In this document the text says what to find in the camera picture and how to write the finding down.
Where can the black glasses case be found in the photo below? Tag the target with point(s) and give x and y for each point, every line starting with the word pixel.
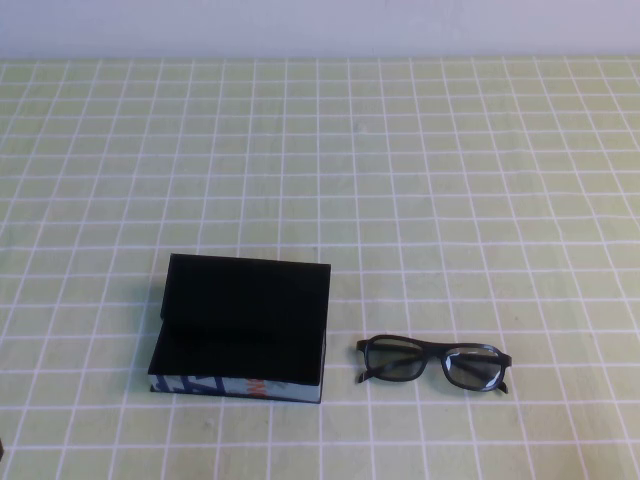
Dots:
pixel 240 300

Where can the black-framed glasses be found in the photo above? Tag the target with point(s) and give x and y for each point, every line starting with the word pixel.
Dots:
pixel 430 345

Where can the green checked tablecloth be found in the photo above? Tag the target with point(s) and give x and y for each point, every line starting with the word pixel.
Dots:
pixel 320 200

